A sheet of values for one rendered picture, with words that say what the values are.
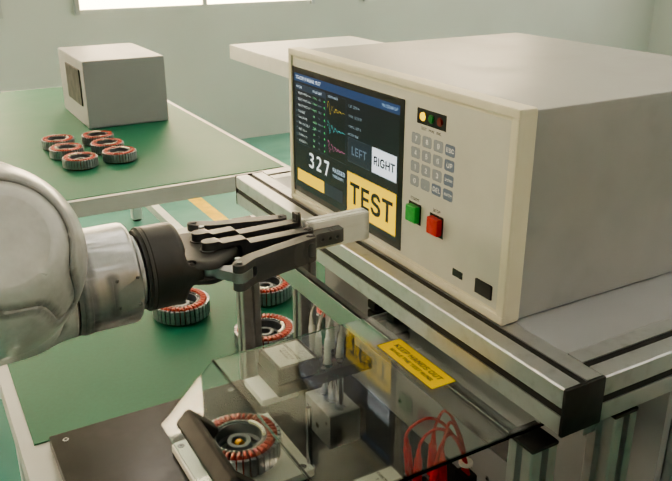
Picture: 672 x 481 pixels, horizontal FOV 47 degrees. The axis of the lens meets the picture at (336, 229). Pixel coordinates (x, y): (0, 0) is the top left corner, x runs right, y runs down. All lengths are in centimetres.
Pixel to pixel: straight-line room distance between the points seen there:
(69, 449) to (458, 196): 70
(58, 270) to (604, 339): 49
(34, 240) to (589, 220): 52
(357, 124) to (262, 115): 508
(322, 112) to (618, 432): 50
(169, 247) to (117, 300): 6
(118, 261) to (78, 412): 69
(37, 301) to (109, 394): 90
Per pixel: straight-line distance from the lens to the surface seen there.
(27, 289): 44
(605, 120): 75
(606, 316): 78
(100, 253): 65
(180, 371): 138
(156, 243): 67
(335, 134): 93
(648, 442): 83
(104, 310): 65
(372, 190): 88
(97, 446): 119
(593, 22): 796
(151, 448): 117
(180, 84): 568
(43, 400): 136
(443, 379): 74
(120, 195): 233
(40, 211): 45
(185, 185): 238
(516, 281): 73
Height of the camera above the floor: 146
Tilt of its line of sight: 21 degrees down
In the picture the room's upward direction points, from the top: straight up
